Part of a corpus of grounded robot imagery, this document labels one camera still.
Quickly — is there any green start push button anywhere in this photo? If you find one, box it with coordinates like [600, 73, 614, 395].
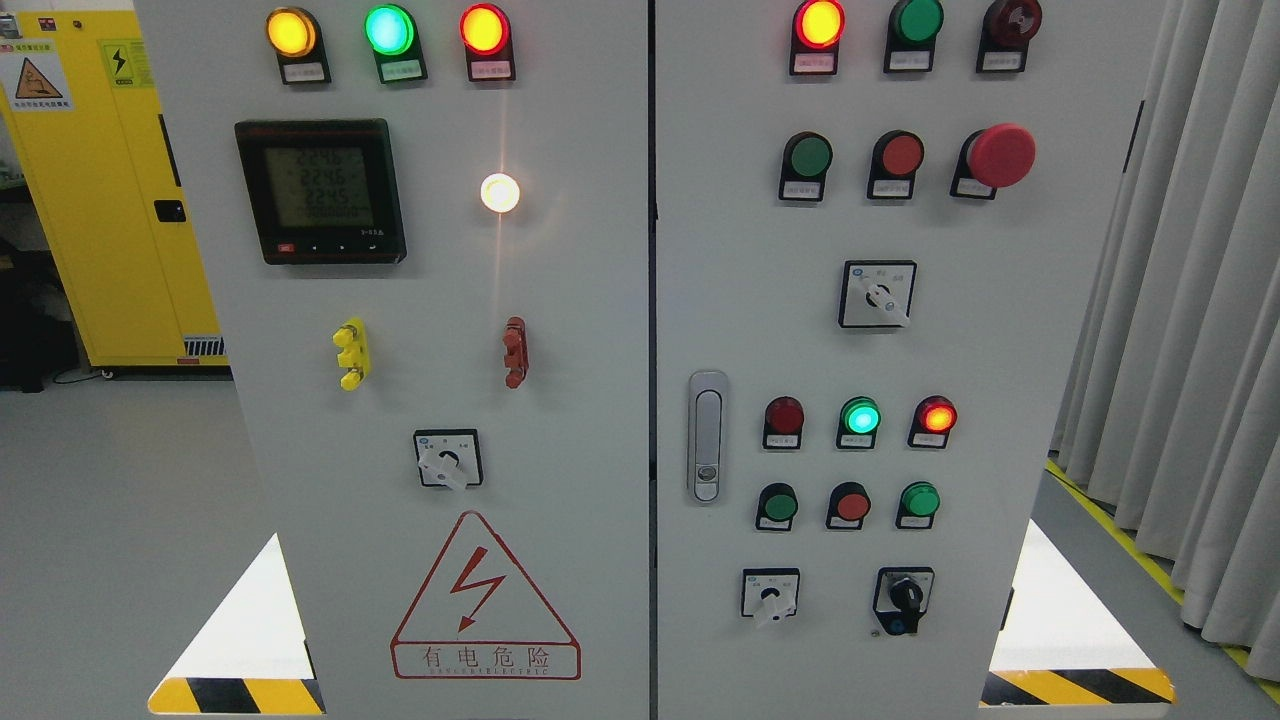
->
[755, 482, 797, 532]

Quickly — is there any red stop push button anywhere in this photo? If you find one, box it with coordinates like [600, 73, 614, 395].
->
[826, 480, 870, 530]

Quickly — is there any green push button upper row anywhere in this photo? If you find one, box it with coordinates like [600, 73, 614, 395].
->
[777, 131, 833, 202]

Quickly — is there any green push button lower right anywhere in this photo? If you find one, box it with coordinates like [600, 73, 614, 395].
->
[895, 480, 941, 530]

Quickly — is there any red push button upper row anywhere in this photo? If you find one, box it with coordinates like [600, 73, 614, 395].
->
[865, 129, 925, 200]

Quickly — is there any red emergency stop mushroom button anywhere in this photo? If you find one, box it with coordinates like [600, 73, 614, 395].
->
[948, 123, 1037, 201]

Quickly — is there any grey electrical control cabinet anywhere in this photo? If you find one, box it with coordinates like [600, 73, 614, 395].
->
[136, 1, 1169, 719]

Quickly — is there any red indicator lamp middle left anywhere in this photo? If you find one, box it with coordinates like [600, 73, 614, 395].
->
[762, 396, 805, 451]

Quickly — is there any red indicator lamp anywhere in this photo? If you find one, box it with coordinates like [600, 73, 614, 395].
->
[460, 3, 516, 82]
[788, 0, 846, 76]
[762, 396, 805, 451]
[908, 395, 957, 448]

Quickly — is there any white lit indicator lamp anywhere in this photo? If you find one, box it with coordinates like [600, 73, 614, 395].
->
[479, 172, 522, 214]

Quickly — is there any green indicator lamp middle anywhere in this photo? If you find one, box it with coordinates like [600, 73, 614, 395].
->
[835, 396, 882, 450]

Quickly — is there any green indicator lamp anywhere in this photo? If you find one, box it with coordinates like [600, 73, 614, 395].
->
[835, 396, 882, 450]
[364, 3, 428, 85]
[883, 0, 945, 74]

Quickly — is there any red indicator lamp middle right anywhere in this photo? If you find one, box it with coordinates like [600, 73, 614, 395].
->
[908, 395, 957, 448]

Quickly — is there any red electrical hazard warning sign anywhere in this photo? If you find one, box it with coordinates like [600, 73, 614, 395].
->
[390, 511, 582, 682]

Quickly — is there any black digital power meter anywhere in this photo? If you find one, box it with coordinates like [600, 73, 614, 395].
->
[236, 118, 407, 265]

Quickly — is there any red indicator lamp top left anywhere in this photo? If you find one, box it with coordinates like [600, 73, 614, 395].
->
[460, 3, 516, 82]

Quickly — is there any red indicator lamp top right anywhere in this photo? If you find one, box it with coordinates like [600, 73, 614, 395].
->
[788, 0, 846, 76]

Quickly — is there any green indicator lamp top left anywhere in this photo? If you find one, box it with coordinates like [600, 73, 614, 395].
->
[364, 3, 428, 85]

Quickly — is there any green indicator lamp top right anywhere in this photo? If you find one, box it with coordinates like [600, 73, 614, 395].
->
[883, 0, 945, 74]

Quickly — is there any yellow indicator lamp top left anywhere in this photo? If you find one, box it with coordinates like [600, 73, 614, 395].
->
[265, 6, 332, 85]

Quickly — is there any dark red buzzer lamp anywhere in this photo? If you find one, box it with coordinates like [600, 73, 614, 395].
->
[975, 0, 1044, 73]

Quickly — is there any grey curtain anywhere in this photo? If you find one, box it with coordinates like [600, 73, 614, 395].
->
[1053, 1, 1279, 680]

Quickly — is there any yellow safety cabinet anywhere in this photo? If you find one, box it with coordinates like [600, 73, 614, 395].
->
[3, 10, 228, 369]

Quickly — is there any silver door lock handle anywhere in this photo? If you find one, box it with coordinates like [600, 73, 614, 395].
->
[687, 370, 730, 503]

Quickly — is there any left door selector switch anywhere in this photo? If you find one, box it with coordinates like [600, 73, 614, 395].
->
[413, 429, 484, 491]

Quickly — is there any upper right selector switch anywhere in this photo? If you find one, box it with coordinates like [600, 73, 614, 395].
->
[837, 260, 916, 329]

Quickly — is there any lower left selector switch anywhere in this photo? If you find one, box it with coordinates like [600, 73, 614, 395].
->
[740, 568, 801, 628]

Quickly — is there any black key switch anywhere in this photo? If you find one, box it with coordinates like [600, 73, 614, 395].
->
[872, 566, 934, 635]

